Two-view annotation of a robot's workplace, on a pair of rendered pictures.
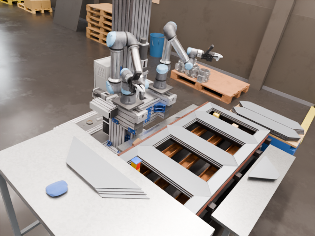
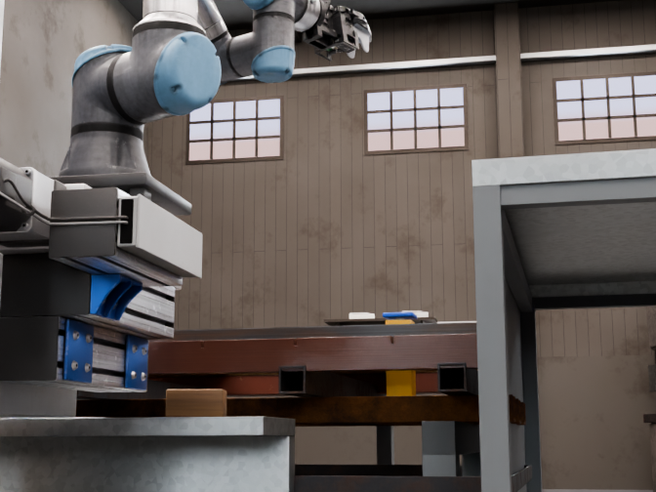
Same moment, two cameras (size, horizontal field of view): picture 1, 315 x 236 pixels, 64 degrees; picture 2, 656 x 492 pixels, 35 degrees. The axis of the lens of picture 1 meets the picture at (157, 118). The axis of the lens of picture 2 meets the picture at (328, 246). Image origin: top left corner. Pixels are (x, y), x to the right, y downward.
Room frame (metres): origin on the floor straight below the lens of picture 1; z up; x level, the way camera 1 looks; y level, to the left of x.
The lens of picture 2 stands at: (2.38, 1.95, 0.64)
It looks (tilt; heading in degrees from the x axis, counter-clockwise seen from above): 11 degrees up; 247
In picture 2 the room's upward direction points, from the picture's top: straight up
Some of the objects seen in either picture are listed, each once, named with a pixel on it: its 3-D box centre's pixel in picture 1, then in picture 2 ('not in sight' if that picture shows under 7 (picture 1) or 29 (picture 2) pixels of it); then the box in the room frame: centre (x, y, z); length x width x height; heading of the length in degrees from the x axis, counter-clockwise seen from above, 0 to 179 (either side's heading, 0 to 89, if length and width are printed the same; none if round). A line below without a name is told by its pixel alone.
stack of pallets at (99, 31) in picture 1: (112, 25); not in sight; (7.08, 1.59, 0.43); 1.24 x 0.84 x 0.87; 57
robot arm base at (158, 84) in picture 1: (160, 82); not in sight; (2.49, 0.03, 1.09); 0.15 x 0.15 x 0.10
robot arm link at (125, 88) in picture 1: (128, 86); (266, 50); (1.79, 0.26, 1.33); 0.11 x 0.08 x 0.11; 121
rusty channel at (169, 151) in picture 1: (178, 145); (110, 412); (1.95, -0.25, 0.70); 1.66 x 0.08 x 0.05; 144
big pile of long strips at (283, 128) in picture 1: (266, 120); not in sight; (2.50, -1.23, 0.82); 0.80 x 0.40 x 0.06; 54
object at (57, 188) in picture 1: (57, 188); not in sight; (0.94, 0.50, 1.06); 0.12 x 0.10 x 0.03; 136
